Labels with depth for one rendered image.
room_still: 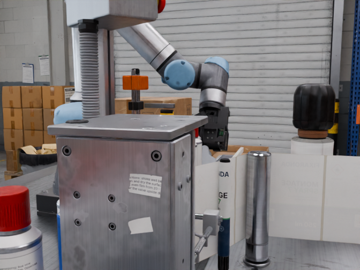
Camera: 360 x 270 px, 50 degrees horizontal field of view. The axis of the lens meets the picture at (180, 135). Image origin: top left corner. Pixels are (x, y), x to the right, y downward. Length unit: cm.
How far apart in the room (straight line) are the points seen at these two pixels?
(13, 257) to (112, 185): 11
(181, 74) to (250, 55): 419
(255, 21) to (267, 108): 112
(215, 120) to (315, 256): 49
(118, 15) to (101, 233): 41
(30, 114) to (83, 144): 439
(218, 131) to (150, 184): 76
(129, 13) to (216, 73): 50
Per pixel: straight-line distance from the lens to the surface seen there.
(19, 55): 703
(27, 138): 479
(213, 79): 110
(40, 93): 462
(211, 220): 51
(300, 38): 509
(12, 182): 150
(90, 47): 68
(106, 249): 34
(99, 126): 32
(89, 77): 68
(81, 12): 74
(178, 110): 149
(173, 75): 96
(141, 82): 80
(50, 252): 88
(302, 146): 82
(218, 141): 102
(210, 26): 530
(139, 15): 67
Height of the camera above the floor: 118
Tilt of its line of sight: 8 degrees down
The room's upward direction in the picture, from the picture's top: straight up
